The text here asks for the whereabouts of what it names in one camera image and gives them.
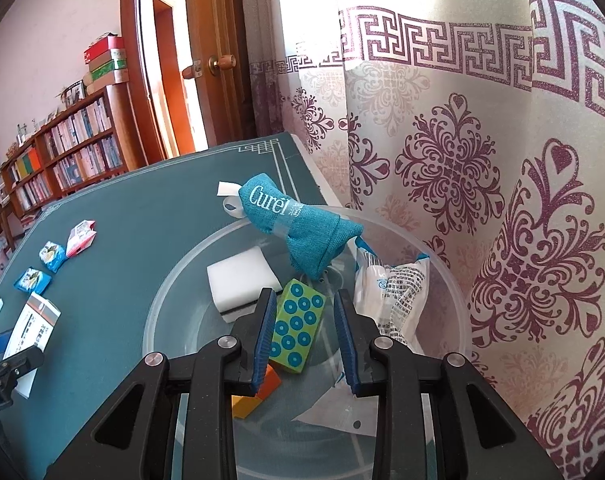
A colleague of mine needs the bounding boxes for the clear plastic bowl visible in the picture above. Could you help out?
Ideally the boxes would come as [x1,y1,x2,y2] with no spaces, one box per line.
[143,206,471,480]

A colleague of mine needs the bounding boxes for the shelved books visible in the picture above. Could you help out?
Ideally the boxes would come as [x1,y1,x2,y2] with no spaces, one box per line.
[7,97,124,211]

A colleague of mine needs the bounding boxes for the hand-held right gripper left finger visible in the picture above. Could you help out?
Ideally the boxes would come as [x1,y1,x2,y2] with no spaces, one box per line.
[45,287,278,480]

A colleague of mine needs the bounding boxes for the small blue snack packet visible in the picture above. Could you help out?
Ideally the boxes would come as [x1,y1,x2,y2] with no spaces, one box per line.
[40,241,68,274]
[14,267,52,295]

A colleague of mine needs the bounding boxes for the patterned white curtain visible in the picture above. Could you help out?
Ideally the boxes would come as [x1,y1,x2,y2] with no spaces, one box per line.
[275,0,605,480]

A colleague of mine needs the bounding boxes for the grey brown curtain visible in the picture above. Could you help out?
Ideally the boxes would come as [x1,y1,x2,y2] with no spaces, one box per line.
[241,0,303,142]

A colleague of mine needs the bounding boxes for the small red white packet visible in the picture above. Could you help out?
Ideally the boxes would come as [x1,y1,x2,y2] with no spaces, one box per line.
[66,219,96,259]

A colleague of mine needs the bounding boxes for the wooden bookshelf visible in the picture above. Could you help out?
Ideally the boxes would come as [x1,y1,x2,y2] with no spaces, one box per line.
[2,82,134,226]

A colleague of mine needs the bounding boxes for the white sponge with black layer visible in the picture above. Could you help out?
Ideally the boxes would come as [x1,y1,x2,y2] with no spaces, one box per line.
[206,246,282,322]

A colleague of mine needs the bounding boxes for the blue towel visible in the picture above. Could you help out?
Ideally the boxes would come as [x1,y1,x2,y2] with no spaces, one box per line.
[217,172,364,279]

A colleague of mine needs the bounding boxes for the green dotted toy block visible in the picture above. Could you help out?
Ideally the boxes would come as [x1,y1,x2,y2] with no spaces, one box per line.
[268,278,328,376]

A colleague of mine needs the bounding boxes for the red cardboard box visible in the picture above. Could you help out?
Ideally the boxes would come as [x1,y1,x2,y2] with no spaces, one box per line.
[84,36,126,63]

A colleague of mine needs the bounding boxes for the white printed plastic packet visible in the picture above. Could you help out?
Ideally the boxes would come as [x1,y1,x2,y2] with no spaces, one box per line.
[353,237,429,353]

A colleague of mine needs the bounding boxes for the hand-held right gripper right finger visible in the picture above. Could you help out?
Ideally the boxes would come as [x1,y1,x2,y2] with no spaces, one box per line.
[333,289,566,480]

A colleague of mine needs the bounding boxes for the orange and yellow toy block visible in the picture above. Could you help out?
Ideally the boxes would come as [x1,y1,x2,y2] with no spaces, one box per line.
[231,364,282,420]

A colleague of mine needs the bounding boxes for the white plastic bag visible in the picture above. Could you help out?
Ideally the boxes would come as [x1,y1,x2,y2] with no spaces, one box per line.
[291,372,381,436]

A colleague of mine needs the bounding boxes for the green cardboard box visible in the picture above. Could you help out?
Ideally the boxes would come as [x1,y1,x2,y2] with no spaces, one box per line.
[90,57,128,82]

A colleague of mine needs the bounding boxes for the white medicine box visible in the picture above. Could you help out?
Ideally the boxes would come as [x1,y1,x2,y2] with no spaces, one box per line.
[2,292,62,400]

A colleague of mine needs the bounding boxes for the wooden door with knob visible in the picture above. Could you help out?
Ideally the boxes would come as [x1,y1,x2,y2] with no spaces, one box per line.
[120,0,208,167]

